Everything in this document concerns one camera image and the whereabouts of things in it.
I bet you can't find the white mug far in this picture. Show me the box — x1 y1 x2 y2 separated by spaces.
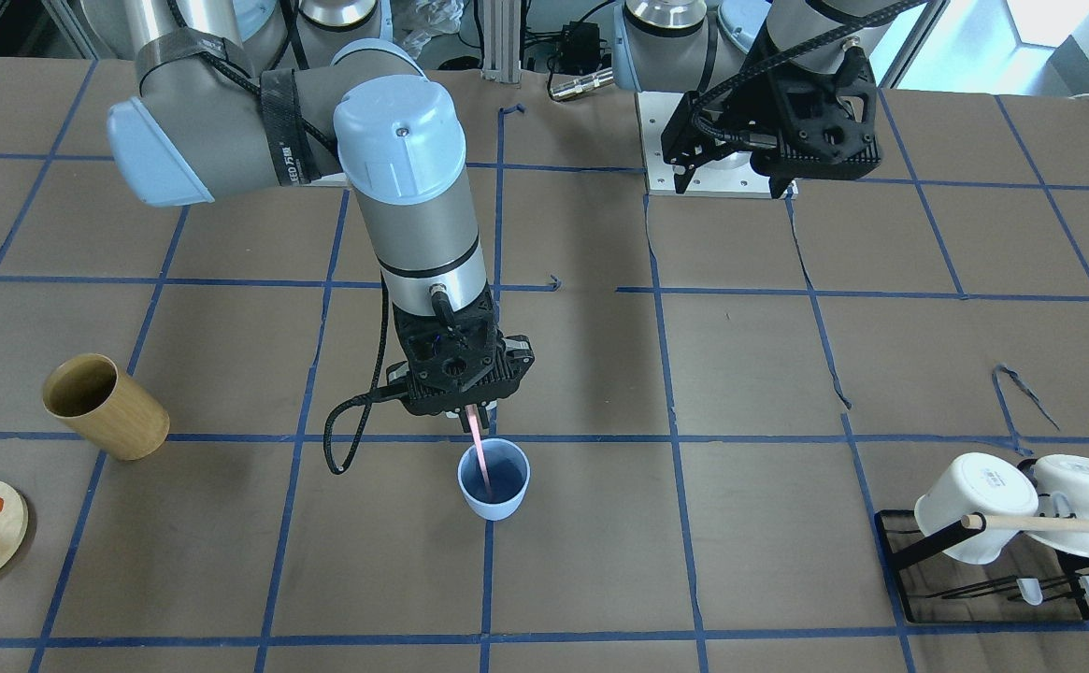
1027 454 1089 558

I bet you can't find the bamboo cylinder holder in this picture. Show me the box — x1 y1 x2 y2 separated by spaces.
41 353 171 461

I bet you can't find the pink chopstick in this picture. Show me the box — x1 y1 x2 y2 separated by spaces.
466 404 494 499

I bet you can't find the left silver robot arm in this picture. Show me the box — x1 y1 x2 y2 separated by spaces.
612 1 914 197

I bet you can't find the black wire cup rack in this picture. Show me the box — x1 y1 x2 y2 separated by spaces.
876 457 1089 623

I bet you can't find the white mug near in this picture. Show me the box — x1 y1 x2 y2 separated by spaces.
914 452 1039 536

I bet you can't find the light blue cup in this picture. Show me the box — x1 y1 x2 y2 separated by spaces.
457 437 531 523

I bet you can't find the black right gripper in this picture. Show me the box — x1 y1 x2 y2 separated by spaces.
387 290 535 416

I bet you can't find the white mug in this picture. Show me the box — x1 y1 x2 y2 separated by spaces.
1027 454 1089 558
914 452 1039 536

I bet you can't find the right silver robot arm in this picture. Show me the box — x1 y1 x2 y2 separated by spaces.
107 1 535 416

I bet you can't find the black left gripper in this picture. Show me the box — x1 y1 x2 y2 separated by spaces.
661 37 884 197

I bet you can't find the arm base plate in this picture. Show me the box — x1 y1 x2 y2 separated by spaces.
636 91 799 199

